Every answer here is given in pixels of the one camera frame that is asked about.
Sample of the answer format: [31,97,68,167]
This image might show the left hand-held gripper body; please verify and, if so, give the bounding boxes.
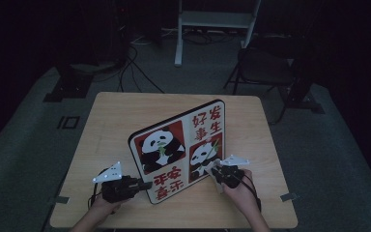
[92,161,137,204]

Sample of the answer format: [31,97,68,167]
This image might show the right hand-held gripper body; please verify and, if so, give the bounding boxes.
[216,155,250,189]

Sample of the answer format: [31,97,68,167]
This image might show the person's left hand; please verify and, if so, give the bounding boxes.
[88,194,128,223]

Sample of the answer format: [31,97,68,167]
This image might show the person's right hand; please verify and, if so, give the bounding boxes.
[223,169,261,217]

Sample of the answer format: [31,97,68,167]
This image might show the grey tape strip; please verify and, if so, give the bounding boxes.
[279,192,300,203]
[48,195,71,205]

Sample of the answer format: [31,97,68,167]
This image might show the black stand with flat base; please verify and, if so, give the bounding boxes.
[43,62,95,103]
[283,57,326,114]

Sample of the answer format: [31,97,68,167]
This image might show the black folding chair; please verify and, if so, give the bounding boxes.
[223,47,297,125]

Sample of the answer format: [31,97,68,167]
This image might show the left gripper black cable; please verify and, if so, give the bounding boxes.
[87,167,109,209]

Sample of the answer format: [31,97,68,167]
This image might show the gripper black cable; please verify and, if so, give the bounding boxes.
[235,170,263,213]
[87,167,109,209]

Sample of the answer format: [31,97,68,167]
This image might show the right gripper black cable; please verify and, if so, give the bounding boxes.
[235,170,263,213]

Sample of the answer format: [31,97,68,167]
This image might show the black floor cables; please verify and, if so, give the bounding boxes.
[117,44,166,95]

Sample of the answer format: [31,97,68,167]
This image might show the cables under white stand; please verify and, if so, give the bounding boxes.
[160,27,240,46]

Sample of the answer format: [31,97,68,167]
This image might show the white metal stand frame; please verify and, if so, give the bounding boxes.
[174,0,262,68]

